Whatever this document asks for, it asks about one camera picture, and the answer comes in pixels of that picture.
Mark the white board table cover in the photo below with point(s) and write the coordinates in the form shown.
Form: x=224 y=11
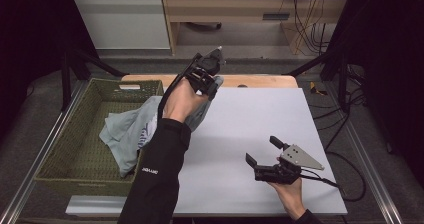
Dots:
x=240 y=134

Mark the grey power strip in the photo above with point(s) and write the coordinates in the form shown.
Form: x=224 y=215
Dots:
x=275 y=16

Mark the black stand legs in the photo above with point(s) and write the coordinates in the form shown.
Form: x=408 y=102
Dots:
x=76 y=67
x=335 y=64

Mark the light wooden desk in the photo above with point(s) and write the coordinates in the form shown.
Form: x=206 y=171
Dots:
x=240 y=7

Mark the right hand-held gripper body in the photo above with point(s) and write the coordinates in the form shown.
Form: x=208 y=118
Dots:
x=286 y=169

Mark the black curtain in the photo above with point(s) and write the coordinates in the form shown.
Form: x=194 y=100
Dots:
x=393 y=57
x=30 y=34

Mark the person's right hand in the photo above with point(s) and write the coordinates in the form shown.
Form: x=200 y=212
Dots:
x=289 y=194

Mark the aluminium frame rail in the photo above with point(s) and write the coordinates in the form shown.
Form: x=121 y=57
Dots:
x=36 y=157
x=370 y=164

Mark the green woven basket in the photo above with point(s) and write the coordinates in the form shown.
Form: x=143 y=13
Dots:
x=80 y=150

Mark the grey-blue cloth garment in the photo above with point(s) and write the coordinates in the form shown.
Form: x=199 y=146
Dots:
x=130 y=134

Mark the wooden table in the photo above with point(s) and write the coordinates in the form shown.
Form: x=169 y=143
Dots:
x=260 y=80

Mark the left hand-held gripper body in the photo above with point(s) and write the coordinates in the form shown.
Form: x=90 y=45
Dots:
x=204 y=71

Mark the white cabinet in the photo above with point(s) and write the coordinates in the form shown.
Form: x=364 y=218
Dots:
x=123 y=20

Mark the yellow and black tape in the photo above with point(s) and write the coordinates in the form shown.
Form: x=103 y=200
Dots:
x=316 y=89

